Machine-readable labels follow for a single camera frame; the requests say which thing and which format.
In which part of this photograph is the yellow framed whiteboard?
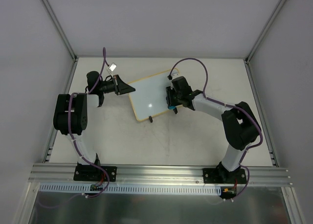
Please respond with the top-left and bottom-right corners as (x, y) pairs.
(129, 69), (179, 122)

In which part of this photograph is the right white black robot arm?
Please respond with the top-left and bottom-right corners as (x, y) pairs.
(166, 75), (263, 183)

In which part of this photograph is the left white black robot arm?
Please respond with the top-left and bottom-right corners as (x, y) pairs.
(53, 71), (135, 180)

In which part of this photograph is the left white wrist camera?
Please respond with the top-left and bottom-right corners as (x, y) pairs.
(107, 63), (117, 78)

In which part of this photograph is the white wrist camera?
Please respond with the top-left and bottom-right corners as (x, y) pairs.
(167, 71), (179, 80)
(107, 63), (117, 78)

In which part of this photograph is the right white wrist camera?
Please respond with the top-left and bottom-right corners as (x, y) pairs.
(167, 71), (179, 80)

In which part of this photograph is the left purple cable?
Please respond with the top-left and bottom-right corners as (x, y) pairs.
(67, 46), (111, 199)

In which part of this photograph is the purple cable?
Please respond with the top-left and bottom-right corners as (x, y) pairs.
(67, 46), (111, 199)
(169, 58), (264, 202)

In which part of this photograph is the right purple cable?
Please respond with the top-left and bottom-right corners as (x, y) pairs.
(169, 58), (264, 202)

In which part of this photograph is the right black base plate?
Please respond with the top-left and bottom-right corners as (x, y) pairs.
(202, 168), (247, 184)

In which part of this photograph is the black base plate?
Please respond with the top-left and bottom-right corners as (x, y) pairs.
(202, 168), (247, 184)
(73, 164), (117, 182)

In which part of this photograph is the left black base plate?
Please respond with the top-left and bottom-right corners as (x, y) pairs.
(73, 164), (117, 182)

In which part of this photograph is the white slotted cable duct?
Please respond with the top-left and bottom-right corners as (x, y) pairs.
(39, 183), (222, 196)

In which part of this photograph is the aluminium front rail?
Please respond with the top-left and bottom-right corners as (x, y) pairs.
(28, 163), (294, 187)

